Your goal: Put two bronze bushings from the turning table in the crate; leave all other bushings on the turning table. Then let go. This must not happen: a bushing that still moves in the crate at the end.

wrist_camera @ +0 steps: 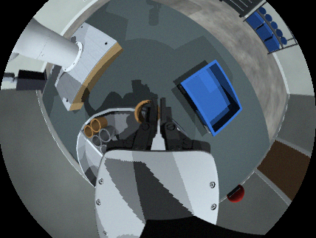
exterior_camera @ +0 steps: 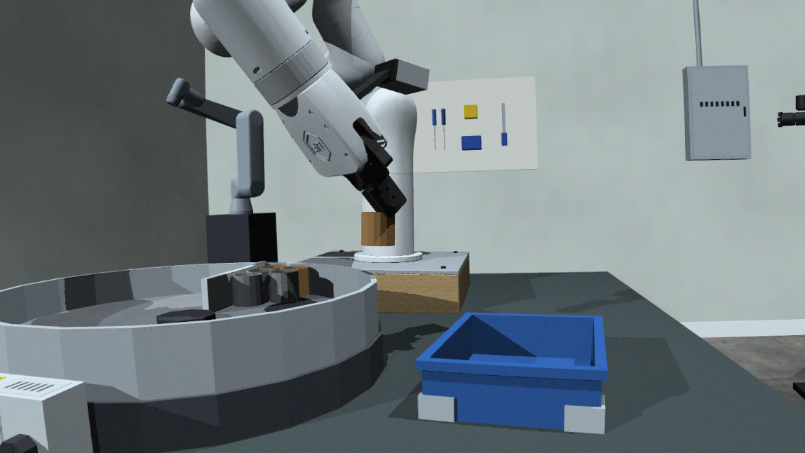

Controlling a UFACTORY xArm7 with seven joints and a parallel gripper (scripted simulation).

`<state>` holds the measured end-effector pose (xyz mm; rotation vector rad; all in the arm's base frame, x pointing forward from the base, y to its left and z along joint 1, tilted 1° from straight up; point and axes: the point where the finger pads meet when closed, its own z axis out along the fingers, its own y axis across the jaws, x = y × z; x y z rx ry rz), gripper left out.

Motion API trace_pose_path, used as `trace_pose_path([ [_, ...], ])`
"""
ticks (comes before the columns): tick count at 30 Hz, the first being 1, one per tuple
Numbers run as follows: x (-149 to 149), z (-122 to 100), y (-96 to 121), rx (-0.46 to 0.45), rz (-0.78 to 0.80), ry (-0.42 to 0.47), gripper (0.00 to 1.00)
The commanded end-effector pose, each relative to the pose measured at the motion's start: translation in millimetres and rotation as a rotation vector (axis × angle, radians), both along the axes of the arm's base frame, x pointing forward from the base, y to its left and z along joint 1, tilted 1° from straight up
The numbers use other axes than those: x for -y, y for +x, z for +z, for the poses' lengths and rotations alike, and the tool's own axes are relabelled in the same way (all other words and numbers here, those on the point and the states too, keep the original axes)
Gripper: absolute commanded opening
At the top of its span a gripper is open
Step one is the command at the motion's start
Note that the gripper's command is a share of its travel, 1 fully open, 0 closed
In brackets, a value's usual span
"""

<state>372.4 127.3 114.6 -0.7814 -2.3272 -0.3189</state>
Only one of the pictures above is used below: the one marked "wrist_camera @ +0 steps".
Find bronze bushing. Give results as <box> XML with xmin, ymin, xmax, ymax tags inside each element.
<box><xmin>90</xmin><ymin>116</ymin><xmax>108</xmax><ymax>132</ymax></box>
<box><xmin>134</xmin><ymin>100</ymin><xmax>160</xmax><ymax>123</ymax></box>
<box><xmin>84</xmin><ymin>124</ymin><xmax>98</xmax><ymax>137</ymax></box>

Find blue open-top crate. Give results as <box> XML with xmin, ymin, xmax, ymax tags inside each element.
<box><xmin>178</xmin><ymin>60</ymin><xmax>242</xmax><ymax>136</ymax></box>

